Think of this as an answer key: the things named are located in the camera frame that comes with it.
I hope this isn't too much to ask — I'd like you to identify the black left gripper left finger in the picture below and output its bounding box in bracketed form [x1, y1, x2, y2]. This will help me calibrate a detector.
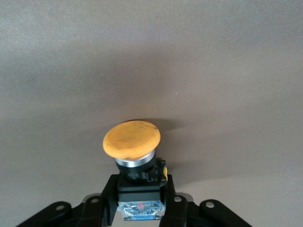
[16, 174, 122, 227]

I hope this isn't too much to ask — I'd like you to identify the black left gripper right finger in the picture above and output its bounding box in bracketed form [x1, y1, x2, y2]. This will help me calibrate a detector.
[159, 175, 253, 227]

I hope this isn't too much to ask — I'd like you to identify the yellow mushroom push button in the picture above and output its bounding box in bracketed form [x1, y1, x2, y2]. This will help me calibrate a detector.
[102, 120, 169, 222]

